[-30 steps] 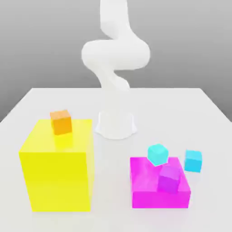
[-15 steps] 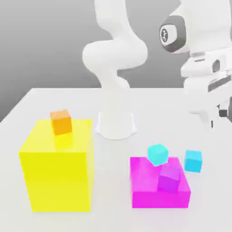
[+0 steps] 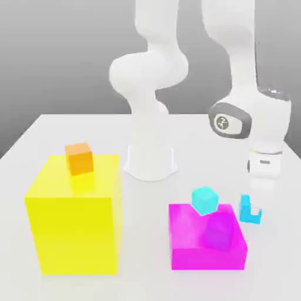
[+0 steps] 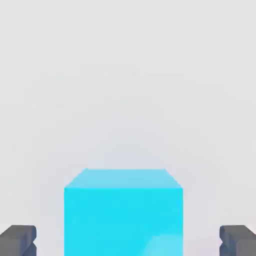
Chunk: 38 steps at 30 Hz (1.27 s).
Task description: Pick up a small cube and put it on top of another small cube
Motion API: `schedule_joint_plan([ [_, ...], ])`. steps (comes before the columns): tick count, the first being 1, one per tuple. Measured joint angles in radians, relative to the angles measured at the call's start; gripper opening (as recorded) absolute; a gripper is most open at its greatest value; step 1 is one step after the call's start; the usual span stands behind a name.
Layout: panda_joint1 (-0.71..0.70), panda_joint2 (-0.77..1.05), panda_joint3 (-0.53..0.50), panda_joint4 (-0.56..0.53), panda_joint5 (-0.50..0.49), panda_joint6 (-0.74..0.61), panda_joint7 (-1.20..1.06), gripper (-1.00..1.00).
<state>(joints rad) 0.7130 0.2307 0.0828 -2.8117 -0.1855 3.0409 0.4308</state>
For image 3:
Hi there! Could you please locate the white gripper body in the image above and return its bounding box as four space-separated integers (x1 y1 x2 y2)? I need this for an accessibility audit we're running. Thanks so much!
248 175 281 198

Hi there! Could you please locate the small cyan cube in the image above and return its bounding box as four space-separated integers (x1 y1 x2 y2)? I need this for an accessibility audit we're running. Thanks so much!
190 185 220 216

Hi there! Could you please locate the small orange cube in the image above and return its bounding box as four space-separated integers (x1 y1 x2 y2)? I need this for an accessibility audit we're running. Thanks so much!
64 142 95 176

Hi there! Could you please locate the large magenta box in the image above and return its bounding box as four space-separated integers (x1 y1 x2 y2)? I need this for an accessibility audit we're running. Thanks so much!
168 203 248 271

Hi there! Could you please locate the large yellow box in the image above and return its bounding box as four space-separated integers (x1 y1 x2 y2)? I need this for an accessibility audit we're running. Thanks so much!
24 153 123 276

